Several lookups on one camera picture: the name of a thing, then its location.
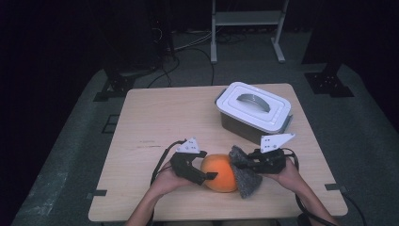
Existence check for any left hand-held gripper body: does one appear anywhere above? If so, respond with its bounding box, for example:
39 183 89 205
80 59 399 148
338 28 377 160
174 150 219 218
169 136 209 186

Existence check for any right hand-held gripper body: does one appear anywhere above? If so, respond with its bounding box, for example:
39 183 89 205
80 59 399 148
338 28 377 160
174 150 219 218
247 133 296 175

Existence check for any orange plush toy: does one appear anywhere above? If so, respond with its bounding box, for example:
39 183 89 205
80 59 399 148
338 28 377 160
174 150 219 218
199 153 239 194

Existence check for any grey fuzzy cloth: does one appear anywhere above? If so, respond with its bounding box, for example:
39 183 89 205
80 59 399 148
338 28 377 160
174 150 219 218
228 144 264 200

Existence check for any brown transparent storage box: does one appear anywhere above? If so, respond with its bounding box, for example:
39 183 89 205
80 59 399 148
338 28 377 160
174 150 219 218
215 89 294 147

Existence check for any white box lid grey handle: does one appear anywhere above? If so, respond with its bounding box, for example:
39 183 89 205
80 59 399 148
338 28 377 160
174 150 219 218
215 81 293 135

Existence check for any person's right hand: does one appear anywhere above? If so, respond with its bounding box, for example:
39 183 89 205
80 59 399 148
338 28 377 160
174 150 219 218
265 155 308 193

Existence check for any person's left hand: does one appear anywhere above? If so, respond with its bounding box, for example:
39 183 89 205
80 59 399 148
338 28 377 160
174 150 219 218
150 159 190 202

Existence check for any black tape strip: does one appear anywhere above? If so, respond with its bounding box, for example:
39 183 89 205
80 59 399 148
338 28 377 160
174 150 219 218
86 189 108 201
324 183 349 194

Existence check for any black stand base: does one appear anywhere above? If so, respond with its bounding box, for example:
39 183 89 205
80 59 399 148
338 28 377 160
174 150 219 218
92 67 136 103
303 61 355 99

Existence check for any white metal stand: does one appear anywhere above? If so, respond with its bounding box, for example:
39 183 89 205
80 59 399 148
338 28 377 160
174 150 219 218
210 0 291 65

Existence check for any left hand-held gripper cable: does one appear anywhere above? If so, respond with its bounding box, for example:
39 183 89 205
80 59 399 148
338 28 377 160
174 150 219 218
146 139 188 226

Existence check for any hand-held gripper cable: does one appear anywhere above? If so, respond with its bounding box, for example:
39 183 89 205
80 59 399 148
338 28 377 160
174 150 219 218
281 147 339 226
146 139 188 226

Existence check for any right hand-held gripper cable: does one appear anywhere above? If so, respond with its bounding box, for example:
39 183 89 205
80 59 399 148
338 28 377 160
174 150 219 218
281 147 339 226

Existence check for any black square floor frame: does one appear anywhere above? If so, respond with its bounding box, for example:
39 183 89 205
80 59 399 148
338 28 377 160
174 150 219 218
101 114 120 135

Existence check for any thin black floor cable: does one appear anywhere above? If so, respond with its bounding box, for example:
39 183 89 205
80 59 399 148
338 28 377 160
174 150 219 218
341 191 367 226

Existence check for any white floor cable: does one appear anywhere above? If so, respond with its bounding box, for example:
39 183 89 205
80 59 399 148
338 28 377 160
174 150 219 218
173 28 215 53

